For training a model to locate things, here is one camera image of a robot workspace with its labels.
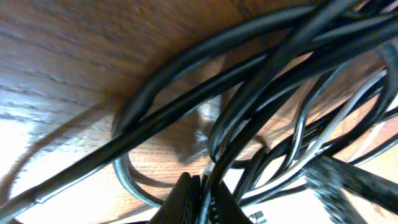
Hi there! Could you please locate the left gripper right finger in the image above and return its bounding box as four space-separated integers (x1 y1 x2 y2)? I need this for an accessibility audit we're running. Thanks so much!
211 182 252 224

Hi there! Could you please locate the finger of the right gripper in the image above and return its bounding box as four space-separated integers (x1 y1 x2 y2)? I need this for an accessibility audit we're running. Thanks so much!
303 157 397 224

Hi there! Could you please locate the white usb cable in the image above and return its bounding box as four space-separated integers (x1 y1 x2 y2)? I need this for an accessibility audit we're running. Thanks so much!
241 70 389 200

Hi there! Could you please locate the black usb cable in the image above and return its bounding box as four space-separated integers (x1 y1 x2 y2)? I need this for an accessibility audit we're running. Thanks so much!
0 0 398 224

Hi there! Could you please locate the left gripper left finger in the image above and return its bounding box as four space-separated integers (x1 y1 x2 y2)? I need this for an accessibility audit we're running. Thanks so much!
148 172 201 224

